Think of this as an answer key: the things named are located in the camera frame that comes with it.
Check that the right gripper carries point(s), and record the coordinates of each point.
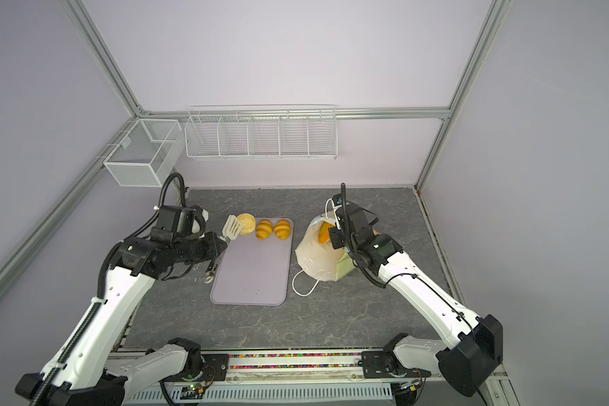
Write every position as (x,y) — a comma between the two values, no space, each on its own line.
(337,242)

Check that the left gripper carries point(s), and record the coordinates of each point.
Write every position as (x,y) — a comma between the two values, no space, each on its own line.
(214,247)

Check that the long golden pastry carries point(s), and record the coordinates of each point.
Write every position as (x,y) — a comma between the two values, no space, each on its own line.
(324,236)

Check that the white kitchen tongs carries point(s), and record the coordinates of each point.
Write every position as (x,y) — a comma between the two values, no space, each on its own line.
(231,231)

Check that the floral paper bag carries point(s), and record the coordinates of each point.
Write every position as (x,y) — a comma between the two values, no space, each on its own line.
(320,262)

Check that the round sesame bun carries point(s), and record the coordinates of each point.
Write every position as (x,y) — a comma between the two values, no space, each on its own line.
(248,223)

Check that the yellow twisted bread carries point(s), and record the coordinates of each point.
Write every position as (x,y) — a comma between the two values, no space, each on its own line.
(263,229)
(282,229)

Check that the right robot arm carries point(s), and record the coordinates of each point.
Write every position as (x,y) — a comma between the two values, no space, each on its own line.
(471,346)

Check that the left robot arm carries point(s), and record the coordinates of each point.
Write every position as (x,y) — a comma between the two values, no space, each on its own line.
(124,279)

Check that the lavender tray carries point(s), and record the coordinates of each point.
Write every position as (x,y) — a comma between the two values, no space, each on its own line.
(254,272)

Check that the white mesh box basket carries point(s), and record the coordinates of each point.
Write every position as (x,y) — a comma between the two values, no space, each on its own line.
(147,153)

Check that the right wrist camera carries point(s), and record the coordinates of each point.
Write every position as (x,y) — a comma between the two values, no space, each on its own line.
(330,214)

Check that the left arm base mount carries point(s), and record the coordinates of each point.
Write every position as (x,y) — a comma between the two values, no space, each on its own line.
(214,368)

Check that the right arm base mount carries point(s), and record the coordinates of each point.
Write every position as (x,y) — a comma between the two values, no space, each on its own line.
(382,365)

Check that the aluminium front rail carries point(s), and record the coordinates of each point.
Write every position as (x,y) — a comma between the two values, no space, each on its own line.
(244,368)

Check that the white wire basket rack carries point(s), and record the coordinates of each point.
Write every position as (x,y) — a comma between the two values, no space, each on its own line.
(262,132)

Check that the aluminium frame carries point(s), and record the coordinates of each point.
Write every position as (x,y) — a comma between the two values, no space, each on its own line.
(27,250)

